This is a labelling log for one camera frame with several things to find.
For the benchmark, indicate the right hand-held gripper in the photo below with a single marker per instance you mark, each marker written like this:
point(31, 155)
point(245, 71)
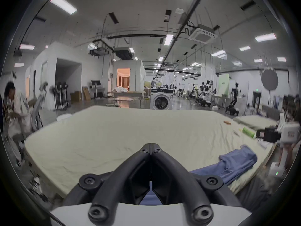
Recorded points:
point(290, 132)

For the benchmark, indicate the desk with monitor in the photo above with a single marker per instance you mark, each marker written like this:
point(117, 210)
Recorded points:
point(96, 88)

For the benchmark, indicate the small orange object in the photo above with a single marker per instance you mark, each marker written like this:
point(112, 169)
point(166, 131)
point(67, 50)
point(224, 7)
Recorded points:
point(227, 122)

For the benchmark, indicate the small white pen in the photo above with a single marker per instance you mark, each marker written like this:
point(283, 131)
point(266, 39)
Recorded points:
point(236, 133)

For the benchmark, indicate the group of white robots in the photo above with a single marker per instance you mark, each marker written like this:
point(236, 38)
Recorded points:
point(204, 95)

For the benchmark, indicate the table with white cloths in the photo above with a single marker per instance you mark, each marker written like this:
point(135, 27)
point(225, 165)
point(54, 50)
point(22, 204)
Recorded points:
point(127, 93)

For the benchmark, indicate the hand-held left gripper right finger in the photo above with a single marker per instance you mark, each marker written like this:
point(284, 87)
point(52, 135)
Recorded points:
point(190, 185)

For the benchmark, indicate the person's legs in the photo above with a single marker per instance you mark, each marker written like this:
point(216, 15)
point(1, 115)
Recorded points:
point(254, 192)

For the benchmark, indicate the group of black stands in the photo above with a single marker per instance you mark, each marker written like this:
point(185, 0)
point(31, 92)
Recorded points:
point(60, 95)

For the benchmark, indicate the pale green cylindrical bottle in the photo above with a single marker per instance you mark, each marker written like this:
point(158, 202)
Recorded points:
point(248, 132)

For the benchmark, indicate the white washing machine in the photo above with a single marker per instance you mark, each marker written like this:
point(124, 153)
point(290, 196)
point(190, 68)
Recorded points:
point(161, 99)

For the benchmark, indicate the round grey reflector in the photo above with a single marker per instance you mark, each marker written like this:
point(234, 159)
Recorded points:
point(270, 79)

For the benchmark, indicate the brown cartons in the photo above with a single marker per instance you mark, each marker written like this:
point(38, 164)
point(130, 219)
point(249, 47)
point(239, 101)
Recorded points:
point(80, 94)

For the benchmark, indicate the black wheeled robot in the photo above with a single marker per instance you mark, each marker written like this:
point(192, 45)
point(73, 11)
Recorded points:
point(233, 102)

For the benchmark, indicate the bed with pale green sheet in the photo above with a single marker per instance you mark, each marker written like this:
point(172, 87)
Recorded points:
point(117, 135)

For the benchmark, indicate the blue garment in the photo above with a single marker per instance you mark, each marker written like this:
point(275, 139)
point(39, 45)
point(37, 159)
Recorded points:
point(237, 161)

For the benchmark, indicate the person's right hand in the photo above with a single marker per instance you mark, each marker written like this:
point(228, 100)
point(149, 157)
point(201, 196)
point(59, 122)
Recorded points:
point(294, 153)

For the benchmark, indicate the bed with grey headboard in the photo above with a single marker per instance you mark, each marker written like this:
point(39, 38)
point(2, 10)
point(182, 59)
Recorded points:
point(256, 121)

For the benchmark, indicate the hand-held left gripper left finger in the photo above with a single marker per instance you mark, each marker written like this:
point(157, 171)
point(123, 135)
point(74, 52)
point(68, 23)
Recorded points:
point(110, 185)

